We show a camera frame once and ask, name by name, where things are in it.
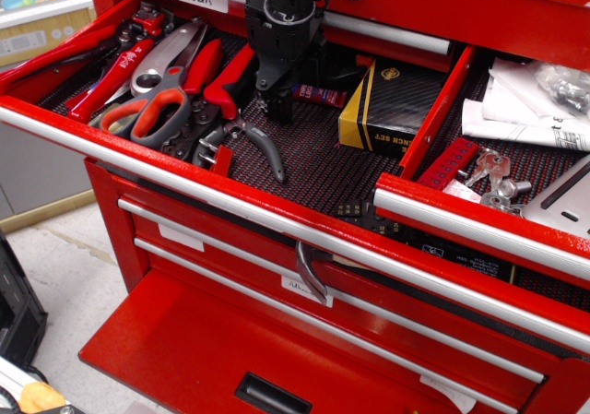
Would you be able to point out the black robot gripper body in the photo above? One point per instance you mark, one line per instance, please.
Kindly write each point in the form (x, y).
(280, 32)

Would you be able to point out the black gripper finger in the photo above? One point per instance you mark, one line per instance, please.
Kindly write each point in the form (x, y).
(281, 106)
(263, 101)

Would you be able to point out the red threadlocker glue tube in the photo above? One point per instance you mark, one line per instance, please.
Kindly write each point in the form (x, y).
(312, 94)

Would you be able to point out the large open red drawer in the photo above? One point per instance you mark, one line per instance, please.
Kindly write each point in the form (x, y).
(246, 215)

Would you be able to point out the small open red drawer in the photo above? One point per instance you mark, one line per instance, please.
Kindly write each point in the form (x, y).
(473, 191)

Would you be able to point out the black clamp tool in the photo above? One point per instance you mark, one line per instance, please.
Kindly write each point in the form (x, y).
(343, 68)

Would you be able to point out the red tool chest cabinet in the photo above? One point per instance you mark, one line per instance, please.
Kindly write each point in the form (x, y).
(506, 380)

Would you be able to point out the black yellow wrench set box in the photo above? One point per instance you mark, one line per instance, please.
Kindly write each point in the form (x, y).
(389, 107)

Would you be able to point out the black crimper die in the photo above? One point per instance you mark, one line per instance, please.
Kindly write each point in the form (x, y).
(362, 213)

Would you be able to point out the silver hook tool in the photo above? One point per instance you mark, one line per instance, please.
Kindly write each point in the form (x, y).
(304, 266)

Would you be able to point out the red hex key holder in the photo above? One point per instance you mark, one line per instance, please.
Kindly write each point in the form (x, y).
(445, 168)

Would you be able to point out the white adhesives label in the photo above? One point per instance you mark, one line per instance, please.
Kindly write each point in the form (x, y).
(301, 289)

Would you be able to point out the silver key bunch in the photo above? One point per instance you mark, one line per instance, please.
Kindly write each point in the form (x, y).
(493, 164)

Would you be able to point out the black labelled box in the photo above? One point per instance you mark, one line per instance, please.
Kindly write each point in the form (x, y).
(464, 256)

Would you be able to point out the white folded paper sheets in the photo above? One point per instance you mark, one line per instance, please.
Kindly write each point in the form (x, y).
(515, 108)

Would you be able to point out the silver hex bolt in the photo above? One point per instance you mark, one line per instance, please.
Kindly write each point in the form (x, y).
(510, 188)

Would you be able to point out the open red bottom panel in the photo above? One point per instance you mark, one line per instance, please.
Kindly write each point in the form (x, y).
(195, 352)

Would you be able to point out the clear bag of screws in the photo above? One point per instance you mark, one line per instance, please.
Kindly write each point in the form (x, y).
(566, 86)

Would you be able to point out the silver metal plate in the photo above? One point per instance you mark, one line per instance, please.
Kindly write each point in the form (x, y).
(564, 205)

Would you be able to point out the black case on floor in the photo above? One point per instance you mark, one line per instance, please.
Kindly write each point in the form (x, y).
(23, 319)

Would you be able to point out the red handled crimping pliers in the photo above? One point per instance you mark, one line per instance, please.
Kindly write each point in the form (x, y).
(215, 93)

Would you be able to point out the grey handled small cutters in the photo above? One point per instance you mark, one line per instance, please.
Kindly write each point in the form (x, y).
(256, 139)

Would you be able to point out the red grey handled scissors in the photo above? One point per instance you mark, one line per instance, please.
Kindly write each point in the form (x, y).
(159, 106)

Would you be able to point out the red handled wire stripper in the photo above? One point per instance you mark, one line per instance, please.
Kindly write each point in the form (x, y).
(136, 37)

